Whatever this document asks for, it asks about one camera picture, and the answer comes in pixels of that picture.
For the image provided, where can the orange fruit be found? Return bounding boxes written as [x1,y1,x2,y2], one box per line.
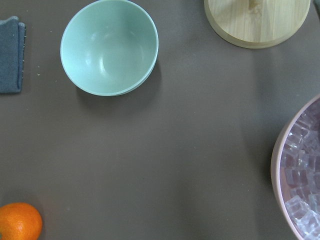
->
[0,202,43,240]

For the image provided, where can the mint green bowl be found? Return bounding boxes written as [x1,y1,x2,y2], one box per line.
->
[60,0,159,96]

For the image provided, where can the wooden cup tree stand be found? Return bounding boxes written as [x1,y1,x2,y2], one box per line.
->
[204,0,311,49]

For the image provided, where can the pink bowl of ice cubes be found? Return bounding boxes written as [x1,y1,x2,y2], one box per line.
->
[270,96,320,240]

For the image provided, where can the grey folded cloth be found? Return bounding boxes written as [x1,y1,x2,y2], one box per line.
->
[0,16,26,94]

